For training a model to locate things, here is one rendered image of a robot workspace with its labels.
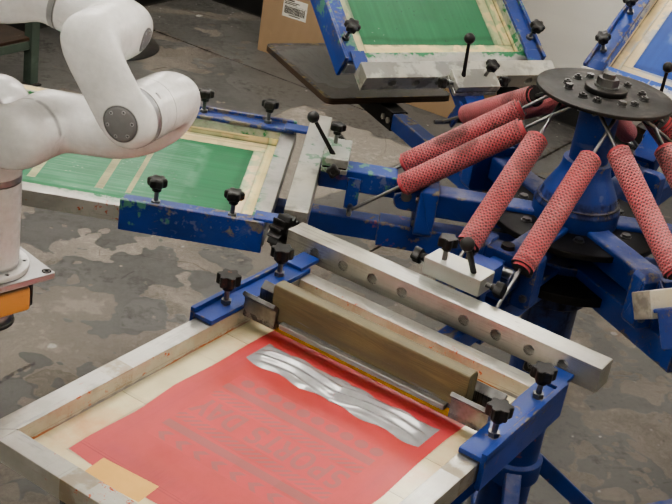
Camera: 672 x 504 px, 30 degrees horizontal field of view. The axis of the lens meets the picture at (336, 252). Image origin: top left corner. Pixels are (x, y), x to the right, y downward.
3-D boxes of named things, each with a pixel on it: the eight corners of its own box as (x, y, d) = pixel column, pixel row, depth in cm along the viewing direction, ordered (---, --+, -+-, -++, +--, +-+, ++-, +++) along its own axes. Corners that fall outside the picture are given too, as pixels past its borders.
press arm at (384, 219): (26, 186, 287) (27, 163, 285) (33, 176, 293) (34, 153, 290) (559, 276, 286) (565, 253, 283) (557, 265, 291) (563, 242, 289)
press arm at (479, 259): (456, 314, 237) (461, 291, 235) (430, 302, 240) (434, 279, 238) (499, 285, 250) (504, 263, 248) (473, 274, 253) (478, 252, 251)
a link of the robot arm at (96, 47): (191, 133, 180) (138, 165, 168) (69, 71, 184) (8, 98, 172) (221, 31, 172) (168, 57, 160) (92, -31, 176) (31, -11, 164)
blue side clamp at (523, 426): (478, 492, 197) (487, 456, 194) (451, 478, 200) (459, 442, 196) (560, 416, 220) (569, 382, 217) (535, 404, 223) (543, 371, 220)
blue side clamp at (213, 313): (208, 350, 223) (212, 317, 220) (186, 339, 225) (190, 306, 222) (306, 296, 246) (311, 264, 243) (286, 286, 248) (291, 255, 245)
